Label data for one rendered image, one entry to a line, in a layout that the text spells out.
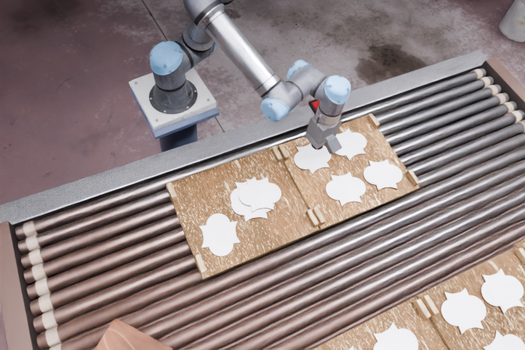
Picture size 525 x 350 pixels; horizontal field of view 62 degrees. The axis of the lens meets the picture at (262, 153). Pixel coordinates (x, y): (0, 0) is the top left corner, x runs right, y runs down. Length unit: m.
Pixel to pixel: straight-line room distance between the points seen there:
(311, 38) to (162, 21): 1.10
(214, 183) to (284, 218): 0.27
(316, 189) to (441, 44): 2.40
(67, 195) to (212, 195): 0.47
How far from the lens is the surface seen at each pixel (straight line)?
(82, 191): 1.58
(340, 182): 1.56
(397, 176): 1.65
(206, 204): 1.48
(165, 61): 1.59
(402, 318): 1.47
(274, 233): 1.45
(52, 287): 1.48
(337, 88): 1.27
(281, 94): 1.24
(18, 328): 1.44
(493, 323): 1.59
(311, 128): 1.42
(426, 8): 4.00
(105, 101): 2.98
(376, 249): 1.53
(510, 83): 2.17
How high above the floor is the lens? 2.27
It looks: 57 degrees down
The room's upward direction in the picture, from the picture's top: 10 degrees clockwise
